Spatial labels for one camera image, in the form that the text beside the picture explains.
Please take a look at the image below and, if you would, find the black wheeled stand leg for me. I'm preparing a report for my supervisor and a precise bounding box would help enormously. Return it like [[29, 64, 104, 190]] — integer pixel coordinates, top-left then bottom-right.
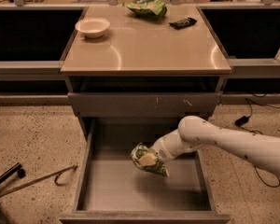
[[0, 162, 25, 185]]

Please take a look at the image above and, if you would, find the closed upper grey drawer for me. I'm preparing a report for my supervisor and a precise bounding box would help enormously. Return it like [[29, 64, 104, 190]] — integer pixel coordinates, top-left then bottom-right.
[[68, 92, 219, 118]]

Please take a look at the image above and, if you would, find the open lower grey drawer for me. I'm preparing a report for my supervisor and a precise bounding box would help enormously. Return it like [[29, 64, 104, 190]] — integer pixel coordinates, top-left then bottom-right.
[[60, 118, 231, 224]]

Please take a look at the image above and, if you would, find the metal hooked rod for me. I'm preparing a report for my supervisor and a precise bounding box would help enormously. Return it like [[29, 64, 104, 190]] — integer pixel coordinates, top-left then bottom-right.
[[0, 165, 77, 198]]

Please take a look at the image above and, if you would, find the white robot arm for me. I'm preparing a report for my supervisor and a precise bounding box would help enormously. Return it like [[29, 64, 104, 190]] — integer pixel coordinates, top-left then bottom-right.
[[131, 116, 280, 177]]

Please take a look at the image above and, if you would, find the white bowl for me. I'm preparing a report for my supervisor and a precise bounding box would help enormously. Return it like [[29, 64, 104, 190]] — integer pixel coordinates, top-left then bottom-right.
[[75, 18, 110, 38]]

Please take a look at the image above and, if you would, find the green jalapeno chip bag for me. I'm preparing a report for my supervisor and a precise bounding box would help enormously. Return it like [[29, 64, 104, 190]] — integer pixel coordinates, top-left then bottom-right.
[[131, 143, 169, 177]]

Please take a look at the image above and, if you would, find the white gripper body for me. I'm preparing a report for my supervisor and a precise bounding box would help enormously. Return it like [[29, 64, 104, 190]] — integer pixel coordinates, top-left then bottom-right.
[[150, 136, 181, 162]]

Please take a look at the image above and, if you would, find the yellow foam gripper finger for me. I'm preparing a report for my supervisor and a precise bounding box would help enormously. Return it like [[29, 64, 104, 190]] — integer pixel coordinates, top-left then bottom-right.
[[138, 152, 157, 166]]

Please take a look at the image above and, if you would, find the grey drawer cabinet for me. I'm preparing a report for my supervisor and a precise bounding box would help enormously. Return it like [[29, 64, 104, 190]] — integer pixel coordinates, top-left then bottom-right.
[[61, 5, 231, 133]]

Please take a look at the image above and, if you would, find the green chip bag on counter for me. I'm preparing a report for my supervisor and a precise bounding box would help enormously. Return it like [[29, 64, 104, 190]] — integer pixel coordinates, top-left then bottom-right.
[[125, 0, 167, 18]]

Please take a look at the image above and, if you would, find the dark candy bar wrapper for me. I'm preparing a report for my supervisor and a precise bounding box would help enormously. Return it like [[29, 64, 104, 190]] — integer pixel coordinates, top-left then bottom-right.
[[169, 17, 197, 30]]

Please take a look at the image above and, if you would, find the black power adapter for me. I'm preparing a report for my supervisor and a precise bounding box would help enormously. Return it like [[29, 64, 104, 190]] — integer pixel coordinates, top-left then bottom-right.
[[235, 116, 249, 127]]

